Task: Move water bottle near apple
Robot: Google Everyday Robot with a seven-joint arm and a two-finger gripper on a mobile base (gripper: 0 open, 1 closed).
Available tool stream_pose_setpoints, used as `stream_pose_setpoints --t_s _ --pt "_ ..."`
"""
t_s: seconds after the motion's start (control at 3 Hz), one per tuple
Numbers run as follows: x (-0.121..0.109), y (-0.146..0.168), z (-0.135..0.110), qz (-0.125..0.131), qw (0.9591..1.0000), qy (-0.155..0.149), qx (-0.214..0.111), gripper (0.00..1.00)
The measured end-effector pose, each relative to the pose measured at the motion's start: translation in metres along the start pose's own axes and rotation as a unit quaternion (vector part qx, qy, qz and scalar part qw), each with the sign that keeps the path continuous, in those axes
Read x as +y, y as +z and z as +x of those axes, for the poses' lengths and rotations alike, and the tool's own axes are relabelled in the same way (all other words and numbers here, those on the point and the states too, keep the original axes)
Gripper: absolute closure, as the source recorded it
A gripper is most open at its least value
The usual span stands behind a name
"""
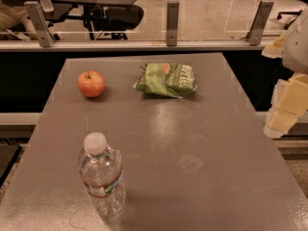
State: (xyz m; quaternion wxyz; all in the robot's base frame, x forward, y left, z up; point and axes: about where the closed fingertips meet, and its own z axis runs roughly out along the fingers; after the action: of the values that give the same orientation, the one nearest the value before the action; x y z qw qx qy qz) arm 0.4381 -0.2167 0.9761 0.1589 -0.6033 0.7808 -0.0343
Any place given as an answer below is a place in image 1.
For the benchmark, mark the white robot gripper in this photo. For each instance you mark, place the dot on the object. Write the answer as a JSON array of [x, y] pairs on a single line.
[[297, 50]]

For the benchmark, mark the clear plastic water bottle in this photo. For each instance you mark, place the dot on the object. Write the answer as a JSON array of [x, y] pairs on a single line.
[[100, 169]]

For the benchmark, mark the red apple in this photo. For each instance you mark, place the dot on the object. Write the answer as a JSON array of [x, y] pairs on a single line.
[[91, 83]]

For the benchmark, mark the black chair base right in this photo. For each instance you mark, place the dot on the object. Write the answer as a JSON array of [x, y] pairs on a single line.
[[293, 17]]

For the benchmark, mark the green chip bag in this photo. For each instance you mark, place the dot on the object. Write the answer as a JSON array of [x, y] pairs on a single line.
[[171, 80]]

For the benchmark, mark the black office chair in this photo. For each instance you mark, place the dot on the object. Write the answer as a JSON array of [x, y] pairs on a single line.
[[113, 21]]

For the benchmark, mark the dark background desk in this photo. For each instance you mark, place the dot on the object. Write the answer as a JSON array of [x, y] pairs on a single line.
[[62, 7]]

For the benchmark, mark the seated person in background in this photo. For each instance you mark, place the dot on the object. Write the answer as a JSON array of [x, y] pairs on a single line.
[[12, 13]]

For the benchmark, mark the right metal bracket post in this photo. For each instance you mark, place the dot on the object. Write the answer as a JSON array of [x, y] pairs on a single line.
[[255, 33]]

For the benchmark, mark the metal bracket post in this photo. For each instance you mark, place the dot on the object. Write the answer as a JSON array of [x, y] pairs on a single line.
[[172, 22], [255, 33], [38, 20]]

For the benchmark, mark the middle metal bracket post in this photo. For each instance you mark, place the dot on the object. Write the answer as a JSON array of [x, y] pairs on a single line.
[[172, 22]]

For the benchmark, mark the left metal bracket post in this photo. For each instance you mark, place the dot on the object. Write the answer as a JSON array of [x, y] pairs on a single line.
[[38, 20]]

